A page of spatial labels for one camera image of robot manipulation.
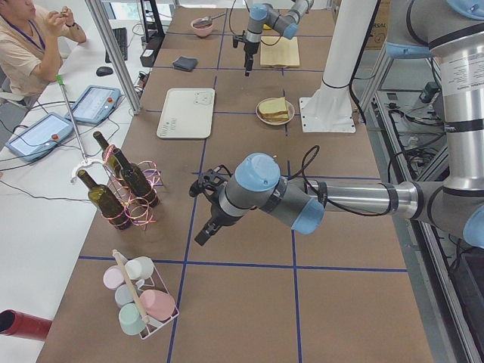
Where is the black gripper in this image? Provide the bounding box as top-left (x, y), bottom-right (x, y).
top-left (194, 206), bottom-right (233, 246)
top-left (244, 40), bottom-right (259, 76)

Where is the bread slice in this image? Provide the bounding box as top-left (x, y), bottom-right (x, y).
top-left (258, 98), bottom-right (288, 119)
top-left (260, 110), bottom-right (290, 123)

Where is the white bear tray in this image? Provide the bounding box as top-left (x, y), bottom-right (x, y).
top-left (157, 88), bottom-right (216, 139)

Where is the wooden cutting board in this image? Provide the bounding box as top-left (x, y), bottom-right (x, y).
top-left (260, 36), bottom-right (300, 68)

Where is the pink bowl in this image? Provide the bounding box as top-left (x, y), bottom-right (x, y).
top-left (191, 18), bottom-right (213, 38)

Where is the bread slice on plate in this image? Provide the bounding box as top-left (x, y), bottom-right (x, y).
top-left (260, 110), bottom-right (290, 123)

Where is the metal scoop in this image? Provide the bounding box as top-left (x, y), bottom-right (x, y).
top-left (193, 12), bottom-right (225, 28)

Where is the white round plate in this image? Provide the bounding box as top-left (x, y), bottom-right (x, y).
top-left (256, 99), bottom-right (295, 126)

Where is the grey folded cloth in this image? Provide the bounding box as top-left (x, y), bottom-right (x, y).
top-left (172, 56), bottom-right (198, 72)

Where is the white cup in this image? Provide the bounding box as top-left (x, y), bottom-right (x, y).
top-left (125, 256), bottom-right (154, 280)

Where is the dark green wine bottle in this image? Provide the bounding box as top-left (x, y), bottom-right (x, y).
top-left (76, 169), bottom-right (132, 230)
top-left (113, 147), bottom-right (159, 207)
top-left (93, 131), bottom-right (126, 187)

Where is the black box device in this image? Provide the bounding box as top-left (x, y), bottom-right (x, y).
top-left (140, 37), bottom-right (163, 68)

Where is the light pink cup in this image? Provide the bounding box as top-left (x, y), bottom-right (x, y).
top-left (103, 265), bottom-right (125, 290)

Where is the grey cup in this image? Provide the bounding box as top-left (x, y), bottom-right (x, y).
top-left (114, 284), bottom-right (133, 309)

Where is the mint green cup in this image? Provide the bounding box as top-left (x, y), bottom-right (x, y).
top-left (118, 302), bottom-right (146, 336)

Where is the black keyboard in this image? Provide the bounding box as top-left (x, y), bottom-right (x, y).
top-left (112, 27), bottom-right (129, 61)

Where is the cardboard box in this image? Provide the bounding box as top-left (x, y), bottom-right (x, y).
top-left (365, 0), bottom-right (391, 50)

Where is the grabber stick with claw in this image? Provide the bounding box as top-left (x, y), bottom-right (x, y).
top-left (56, 75), bottom-right (104, 184)

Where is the black computer mouse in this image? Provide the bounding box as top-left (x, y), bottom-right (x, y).
top-left (95, 66), bottom-right (113, 77)

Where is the blue teach pendant tablet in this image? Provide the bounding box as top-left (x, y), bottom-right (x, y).
top-left (5, 113), bottom-right (73, 162)
top-left (71, 85), bottom-right (121, 126)

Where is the red cylinder tube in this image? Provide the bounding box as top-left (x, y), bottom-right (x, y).
top-left (1, 309), bottom-right (52, 341)

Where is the seated person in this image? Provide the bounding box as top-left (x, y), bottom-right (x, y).
top-left (1, 1), bottom-right (87, 106)

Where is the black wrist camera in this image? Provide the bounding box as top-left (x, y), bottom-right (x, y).
top-left (188, 164), bottom-right (232, 200)

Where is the white wire cup rack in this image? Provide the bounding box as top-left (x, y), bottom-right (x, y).
top-left (112, 250), bottom-right (179, 340)

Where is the copper wire bottle rack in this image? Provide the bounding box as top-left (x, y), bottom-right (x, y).
top-left (107, 161), bottom-right (161, 229)

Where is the aluminium frame post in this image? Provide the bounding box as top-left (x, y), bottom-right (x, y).
top-left (85, 0), bottom-right (141, 115)

